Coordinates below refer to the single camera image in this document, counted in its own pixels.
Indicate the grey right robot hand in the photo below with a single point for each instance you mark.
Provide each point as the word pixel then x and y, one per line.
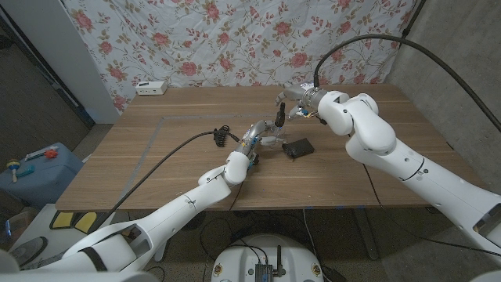
pixel 303 96

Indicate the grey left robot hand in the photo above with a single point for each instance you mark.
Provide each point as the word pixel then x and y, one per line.
pixel 253 132

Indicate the clear dispenser bottle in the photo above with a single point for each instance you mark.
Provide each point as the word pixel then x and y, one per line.
pixel 274 135

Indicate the black pump cap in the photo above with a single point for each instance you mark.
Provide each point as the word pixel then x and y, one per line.
pixel 280 115

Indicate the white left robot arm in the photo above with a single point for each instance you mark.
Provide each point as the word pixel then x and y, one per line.
pixel 176 211

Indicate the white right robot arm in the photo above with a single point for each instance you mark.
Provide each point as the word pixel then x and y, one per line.
pixel 391 137

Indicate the black card holder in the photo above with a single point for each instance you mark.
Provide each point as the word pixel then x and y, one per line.
pixel 298 147

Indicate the black hair claw clip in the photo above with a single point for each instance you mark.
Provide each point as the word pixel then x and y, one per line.
pixel 221 135

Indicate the floral backdrop cloth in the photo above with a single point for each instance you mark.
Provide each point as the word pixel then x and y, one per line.
pixel 235 39

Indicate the white power strip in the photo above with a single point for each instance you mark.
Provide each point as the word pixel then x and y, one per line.
pixel 150 88

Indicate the black backdrop stand pole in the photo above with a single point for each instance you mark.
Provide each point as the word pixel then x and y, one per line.
pixel 411 24

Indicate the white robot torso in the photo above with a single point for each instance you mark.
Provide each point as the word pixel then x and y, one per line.
pixel 235 262

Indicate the grey module with antenna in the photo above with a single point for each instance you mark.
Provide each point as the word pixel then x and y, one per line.
pixel 264 272

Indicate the dark table leg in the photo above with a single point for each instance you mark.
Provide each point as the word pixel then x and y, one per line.
pixel 366 235

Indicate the white table leg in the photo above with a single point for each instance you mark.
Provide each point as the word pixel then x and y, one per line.
pixel 159 255

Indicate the yellow black floor mat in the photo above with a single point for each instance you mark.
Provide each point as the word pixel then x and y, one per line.
pixel 62 219

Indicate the white pillar panel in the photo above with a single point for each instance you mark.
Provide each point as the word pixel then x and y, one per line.
pixel 58 47

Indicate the blue storage box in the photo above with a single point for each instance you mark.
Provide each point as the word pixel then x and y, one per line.
pixel 43 184

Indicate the teal toy piece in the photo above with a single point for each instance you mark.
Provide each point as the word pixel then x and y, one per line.
pixel 26 171

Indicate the wooden maraca toy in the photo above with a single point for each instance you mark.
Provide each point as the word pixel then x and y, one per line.
pixel 13 165

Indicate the grey shoe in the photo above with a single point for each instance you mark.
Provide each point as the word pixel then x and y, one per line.
pixel 27 252

